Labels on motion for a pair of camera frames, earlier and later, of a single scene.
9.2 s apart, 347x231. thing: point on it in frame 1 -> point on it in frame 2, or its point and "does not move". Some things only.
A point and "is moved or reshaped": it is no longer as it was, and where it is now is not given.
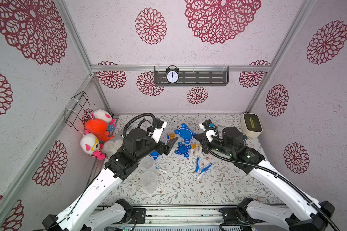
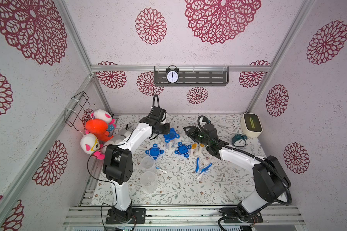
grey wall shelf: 206,76 does not move
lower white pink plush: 90,145 does not move
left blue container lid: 154,154 does not move
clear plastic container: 148,162 does not move
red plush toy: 99,128 does not move
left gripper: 161,149 -> 167,125
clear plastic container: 168,135 is moved or reshaped
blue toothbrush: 206,168 does not move
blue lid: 185,133 -> 172,135
